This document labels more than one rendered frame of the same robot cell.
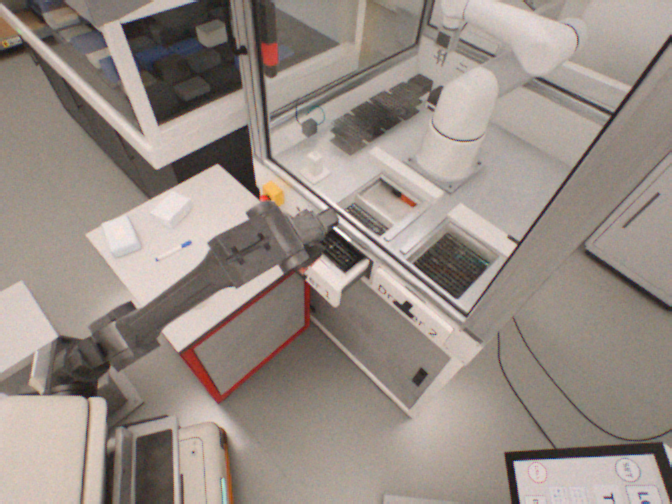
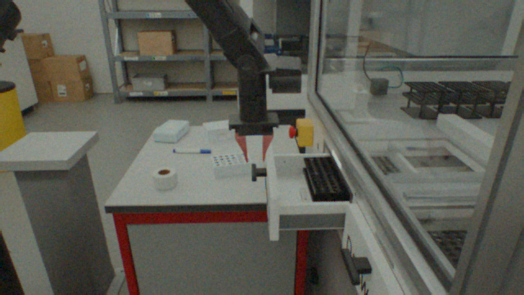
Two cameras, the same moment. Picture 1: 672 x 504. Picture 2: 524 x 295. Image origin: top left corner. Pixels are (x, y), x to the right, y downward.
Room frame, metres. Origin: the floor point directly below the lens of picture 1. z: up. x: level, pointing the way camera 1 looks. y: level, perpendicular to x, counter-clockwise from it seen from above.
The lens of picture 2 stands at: (0.19, -0.44, 1.29)
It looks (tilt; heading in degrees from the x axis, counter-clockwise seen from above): 24 degrees down; 48
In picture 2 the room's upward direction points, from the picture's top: straight up
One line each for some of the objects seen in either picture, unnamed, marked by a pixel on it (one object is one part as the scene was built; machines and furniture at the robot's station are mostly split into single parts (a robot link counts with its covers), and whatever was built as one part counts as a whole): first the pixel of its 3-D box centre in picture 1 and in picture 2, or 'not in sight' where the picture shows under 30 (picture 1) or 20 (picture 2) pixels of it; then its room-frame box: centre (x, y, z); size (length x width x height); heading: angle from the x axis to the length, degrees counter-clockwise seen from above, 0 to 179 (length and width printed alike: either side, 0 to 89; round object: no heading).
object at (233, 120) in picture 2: (304, 247); (253, 109); (0.65, 0.09, 1.07); 0.10 x 0.07 x 0.07; 140
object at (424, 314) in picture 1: (409, 306); (372, 280); (0.60, -0.25, 0.87); 0.29 x 0.02 x 0.11; 49
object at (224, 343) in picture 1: (219, 292); (223, 242); (0.84, 0.50, 0.38); 0.62 x 0.58 x 0.76; 49
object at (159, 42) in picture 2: not in sight; (157, 42); (2.35, 3.86, 0.72); 0.41 x 0.32 x 0.28; 140
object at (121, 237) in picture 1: (121, 235); (172, 130); (0.82, 0.78, 0.78); 0.15 x 0.10 x 0.04; 36
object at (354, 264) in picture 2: (406, 306); (358, 265); (0.58, -0.23, 0.91); 0.07 x 0.04 x 0.01; 49
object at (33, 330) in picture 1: (55, 375); (69, 226); (0.41, 1.03, 0.38); 0.30 x 0.30 x 0.76; 50
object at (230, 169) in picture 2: not in sight; (231, 164); (0.81, 0.38, 0.78); 0.12 x 0.08 x 0.04; 154
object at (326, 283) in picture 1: (307, 269); (270, 183); (0.70, 0.09, 0.87); 0.29 x 0.02 x 0.11; 49
